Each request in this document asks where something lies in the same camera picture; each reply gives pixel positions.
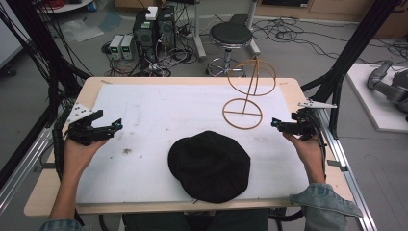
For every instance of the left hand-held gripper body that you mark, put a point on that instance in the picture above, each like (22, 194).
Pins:
(80, 130)

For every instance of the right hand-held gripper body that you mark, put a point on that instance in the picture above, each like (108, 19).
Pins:
(304, 124)

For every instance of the person's left hand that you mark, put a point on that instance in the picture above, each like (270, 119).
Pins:
(80, 153)

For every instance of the person's right hand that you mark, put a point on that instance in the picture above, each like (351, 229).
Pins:
(304, 149)

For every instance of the white platform board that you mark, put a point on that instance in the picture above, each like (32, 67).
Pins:
(372, 99)

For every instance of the white table mat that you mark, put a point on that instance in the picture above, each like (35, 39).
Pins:
(179, 141)

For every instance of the grey power supply unit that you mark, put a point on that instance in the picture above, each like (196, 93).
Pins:
(115, 46)
(127, 47)

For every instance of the black hat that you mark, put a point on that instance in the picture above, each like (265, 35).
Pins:
(209, 166)

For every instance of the black computer tower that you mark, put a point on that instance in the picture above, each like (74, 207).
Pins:
(144, 35)
(166, 27)

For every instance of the black round stool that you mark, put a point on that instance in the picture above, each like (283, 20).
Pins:
(230, 35)

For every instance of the white box on tower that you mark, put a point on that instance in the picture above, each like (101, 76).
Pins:
(151, 13)

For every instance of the person's dark trousers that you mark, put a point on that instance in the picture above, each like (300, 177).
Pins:
(195, 220)

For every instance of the aluminium rail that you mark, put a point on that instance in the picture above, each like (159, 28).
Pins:
(344, 166)
(22, 166)

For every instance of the black frame pole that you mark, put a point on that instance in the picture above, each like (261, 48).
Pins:
(41, 54)
(349, 54)

